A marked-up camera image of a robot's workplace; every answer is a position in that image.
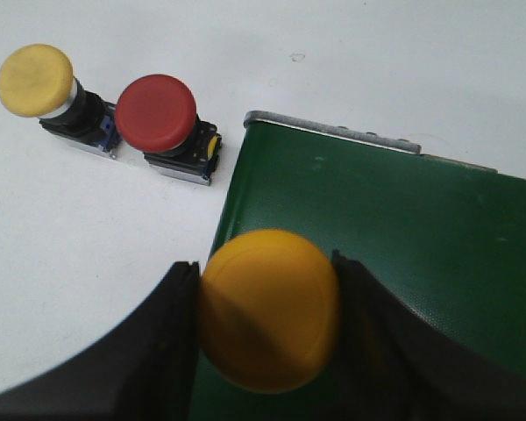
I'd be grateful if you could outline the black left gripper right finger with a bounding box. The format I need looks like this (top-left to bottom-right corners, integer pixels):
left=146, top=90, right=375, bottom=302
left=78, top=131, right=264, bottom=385
left=331, top=251, right=526, bottom=420

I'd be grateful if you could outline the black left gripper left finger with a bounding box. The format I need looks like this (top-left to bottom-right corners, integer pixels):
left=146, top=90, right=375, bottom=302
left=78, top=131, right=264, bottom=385
left=0, top=261, right=200, bottom=420

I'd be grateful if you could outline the yellow mushroom button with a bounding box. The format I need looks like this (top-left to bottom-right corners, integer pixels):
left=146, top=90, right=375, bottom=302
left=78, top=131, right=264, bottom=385
left=0, top=44, right=121, bottom=159
left=197, top=229, right=341, bottom=394

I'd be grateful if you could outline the green conveyor belt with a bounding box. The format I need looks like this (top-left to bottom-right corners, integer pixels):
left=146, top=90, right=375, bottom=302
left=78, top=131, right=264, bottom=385
left=190, top=111, right=526, bottom=420

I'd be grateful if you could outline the red mushroom button far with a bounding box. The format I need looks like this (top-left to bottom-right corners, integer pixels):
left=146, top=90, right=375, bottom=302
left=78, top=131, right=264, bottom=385
left=115, top=74, right=222, bottom=186

